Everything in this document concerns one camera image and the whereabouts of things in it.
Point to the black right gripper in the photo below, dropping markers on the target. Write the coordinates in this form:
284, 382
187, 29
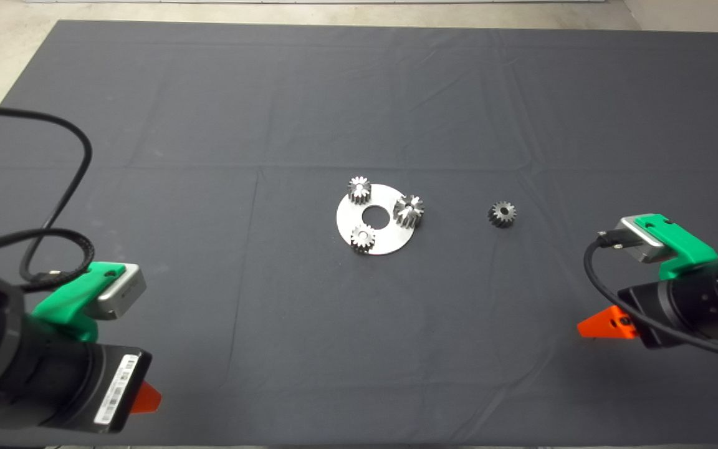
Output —
646, 299

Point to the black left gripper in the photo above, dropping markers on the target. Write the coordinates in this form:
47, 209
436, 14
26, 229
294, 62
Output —
110, 386

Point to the small dark steel gear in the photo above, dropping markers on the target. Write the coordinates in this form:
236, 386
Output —
502, 214

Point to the large steel gear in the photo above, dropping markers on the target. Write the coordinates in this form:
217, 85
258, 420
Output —
409, 211

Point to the small shiny steel gear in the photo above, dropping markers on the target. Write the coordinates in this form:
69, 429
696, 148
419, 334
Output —
363, 239
359, 189

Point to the dark grey table cloth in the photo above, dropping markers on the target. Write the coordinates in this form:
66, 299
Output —
334, 343

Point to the round metal plate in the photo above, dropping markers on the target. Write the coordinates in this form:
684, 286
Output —
390, 240

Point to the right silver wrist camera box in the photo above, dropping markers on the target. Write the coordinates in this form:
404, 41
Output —
642, 246

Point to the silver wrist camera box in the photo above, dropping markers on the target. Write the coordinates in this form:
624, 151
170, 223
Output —
119, 296
642, 246

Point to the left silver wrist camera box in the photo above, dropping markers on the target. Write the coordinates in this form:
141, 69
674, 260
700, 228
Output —
119, 296

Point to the right green camera mount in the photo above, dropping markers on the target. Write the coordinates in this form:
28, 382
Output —
689, 249

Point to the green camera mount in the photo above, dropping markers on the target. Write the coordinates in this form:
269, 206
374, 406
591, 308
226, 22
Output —
689, 249
66, 299

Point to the left green camera mount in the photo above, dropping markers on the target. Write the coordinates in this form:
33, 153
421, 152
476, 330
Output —
66, 299

